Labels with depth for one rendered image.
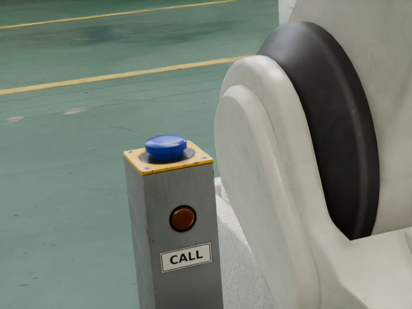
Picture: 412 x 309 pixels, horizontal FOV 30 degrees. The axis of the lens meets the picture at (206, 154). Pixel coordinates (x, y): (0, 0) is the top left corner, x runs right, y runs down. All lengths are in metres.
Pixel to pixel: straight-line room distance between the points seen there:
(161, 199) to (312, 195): 0.33
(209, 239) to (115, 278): 0.49
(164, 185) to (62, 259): 0.62
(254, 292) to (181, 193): 0.20
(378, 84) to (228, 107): 0.10
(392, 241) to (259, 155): 0.08
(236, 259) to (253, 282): 0.05
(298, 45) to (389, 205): 0.10
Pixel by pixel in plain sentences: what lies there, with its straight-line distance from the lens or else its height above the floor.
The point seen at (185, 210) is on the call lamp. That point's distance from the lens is 0.71.
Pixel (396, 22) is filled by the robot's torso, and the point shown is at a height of 0.48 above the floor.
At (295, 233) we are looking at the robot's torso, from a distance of 0.39.
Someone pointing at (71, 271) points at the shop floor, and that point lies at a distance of 1.25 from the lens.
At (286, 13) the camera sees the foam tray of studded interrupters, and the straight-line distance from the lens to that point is 3.36.
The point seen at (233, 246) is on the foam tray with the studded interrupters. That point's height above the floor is 0.16.
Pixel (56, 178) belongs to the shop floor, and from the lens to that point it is 1.68.
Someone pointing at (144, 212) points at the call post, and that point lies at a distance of 0.71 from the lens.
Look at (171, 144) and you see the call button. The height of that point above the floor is 0.33.
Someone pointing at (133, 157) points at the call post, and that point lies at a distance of 0.73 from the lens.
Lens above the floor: 0.54
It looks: 18 degrees down
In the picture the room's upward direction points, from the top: 4 degrees counter-clockwise
